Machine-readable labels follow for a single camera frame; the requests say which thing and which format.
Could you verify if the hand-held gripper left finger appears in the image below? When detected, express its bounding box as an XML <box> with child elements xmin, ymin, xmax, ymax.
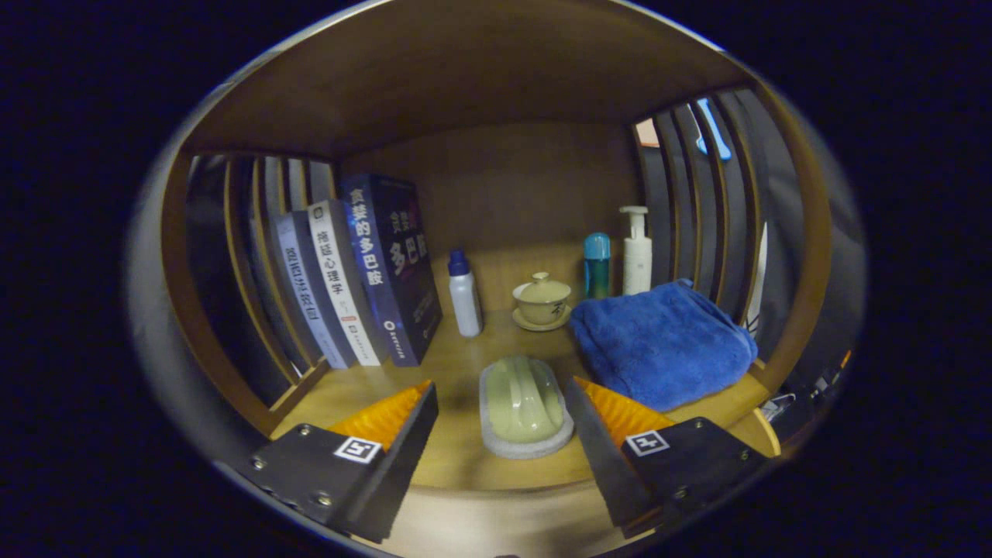
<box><xmin>213</xmin><ymin>380</ymin><xmax>439</xmax><ymax>543</ymax></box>

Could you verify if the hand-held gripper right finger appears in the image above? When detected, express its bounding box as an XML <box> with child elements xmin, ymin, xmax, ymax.
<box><xmin>564</xmin><ymin>377</ymin><xmax>776</xmax><ymax>539</ymax></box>

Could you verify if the wooden countertop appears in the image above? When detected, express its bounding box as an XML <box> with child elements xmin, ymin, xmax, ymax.
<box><xmin>267</xmin><ymin>248</ymin><xmax>780</xmax><ymax>493</ymax></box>

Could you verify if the wooden cabinet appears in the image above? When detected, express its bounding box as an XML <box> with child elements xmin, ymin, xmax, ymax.
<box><xmin>128</xmin><ymin>0</ymin><xmax>861</xmax><ymax>558</ymax></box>

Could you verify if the blue folded towel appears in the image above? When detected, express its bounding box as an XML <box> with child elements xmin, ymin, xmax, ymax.
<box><xmin>570</xmin><ymin>279</ymin><xmax>759</xmax><ymax>412</ymax></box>

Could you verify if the beige lidded teacup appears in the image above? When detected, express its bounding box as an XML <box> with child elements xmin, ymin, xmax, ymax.
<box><xmin>511</xmin><ymin>272</ymin><xmax>573</xmax><ymax>332</ymax></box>

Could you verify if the white bottle with blue cap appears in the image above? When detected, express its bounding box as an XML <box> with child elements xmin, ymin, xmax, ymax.
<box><xmin>448</xmin><ymin>250</ymin><xmax>484</xmax><ymax>338</ymax></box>

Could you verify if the pale blue book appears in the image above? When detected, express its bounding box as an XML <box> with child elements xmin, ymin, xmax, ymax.
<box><xmin>271</xmin><ymin>211</ymin><xmax>350</xmax><ymax>370</ymax></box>

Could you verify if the teal bottle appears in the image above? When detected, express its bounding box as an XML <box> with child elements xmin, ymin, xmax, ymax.
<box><xmin>584</xmin><ymin>233</ymin><xmax>611</xmax><ymax>300</ymax></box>

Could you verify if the white book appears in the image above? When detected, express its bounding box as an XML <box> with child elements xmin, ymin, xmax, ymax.
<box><xmin>308</xmin><ymin>200</ymin><xmax>384</xmax><ymax>367</ymax></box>

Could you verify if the white pump bottle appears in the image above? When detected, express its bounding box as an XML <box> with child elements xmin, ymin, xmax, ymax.
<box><xmin>618</xmin><ymin>205</ymin><xmax>653</xmax><ymax>296</ymax></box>

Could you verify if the dark blue book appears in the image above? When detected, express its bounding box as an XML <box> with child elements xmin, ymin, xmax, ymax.
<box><xmin>338</xmin><ymin>174</ymin><xmax>443</xmax><ymax>367</ymax></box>

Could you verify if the black equipment with orange part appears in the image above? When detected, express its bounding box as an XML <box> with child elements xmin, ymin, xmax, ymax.
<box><xmin>763</xmin><ymin>349</ymin><xmax>853</xmax><ymax>443</ymax></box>

